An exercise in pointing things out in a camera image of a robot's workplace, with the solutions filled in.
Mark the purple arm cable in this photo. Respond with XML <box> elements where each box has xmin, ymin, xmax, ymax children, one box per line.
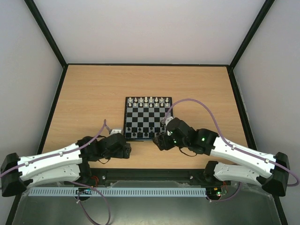
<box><xmin>160</xmin><ymin>99</ymin><xmax>300</xmax><ymax>203</ymax></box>
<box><xmin>0</xmin><ymin>119</ymin><xmax>112</xmax><ymax>225</ymax></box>

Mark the black aluminium front rail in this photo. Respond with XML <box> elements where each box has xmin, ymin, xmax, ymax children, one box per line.
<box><xmin>89</xmin><ymin>167</ymin><xmax>272</xmax><ymax>188</ymax></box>

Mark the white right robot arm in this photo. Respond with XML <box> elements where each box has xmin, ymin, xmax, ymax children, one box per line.
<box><xmin>153</xmin><ymin>117</ymin><xmax>290</xmax><ymax>196</ymax></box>

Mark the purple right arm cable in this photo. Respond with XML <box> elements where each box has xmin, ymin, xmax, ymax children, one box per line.
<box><xmin>160</xmin><ymin>99</ymin><xmax>300</xmax><ymax>203</ymax></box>

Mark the light blue cable duct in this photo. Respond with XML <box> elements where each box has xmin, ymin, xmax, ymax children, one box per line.
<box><xmin>28</xmin><ymin>187</ymin><xmax>207</xmax><ymax>197</ymax></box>

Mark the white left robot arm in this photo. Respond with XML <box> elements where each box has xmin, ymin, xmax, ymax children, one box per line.
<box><xmin>0</xmin><ymin>133</ymin><xmax>131</xmax><ymax>197</ymax></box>

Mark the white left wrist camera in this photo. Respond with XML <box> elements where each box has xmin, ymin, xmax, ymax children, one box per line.
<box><xmin>110</xmin><ymin>128</ymin><xmax>123</xmax><ymax>135</ymax></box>

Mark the black and silver chessboard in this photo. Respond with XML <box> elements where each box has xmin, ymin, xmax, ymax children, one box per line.
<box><xmin>123</xmin><ymin>96</ymin><xmax>173</xmax><ymax>141</ymax></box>

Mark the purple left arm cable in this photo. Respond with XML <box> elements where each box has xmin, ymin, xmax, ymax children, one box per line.
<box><xmin>0</xmin><ymin>119</ymin><xmax>112</xmax><ymax>225</ymax></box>

